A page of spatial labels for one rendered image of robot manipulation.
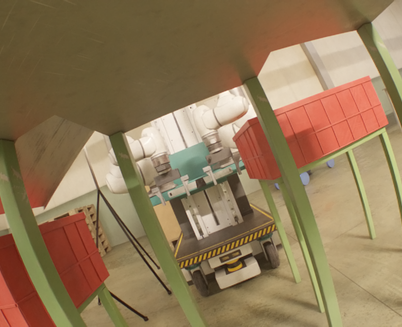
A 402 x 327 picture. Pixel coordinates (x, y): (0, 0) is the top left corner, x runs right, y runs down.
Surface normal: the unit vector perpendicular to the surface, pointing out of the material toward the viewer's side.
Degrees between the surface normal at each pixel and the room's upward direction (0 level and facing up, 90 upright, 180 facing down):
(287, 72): 90
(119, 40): 180
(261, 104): 90
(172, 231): 90
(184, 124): 90
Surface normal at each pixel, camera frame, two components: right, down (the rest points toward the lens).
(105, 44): 0.38, 0.92
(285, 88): -0.02, -0.04
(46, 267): 0.92, -0.38
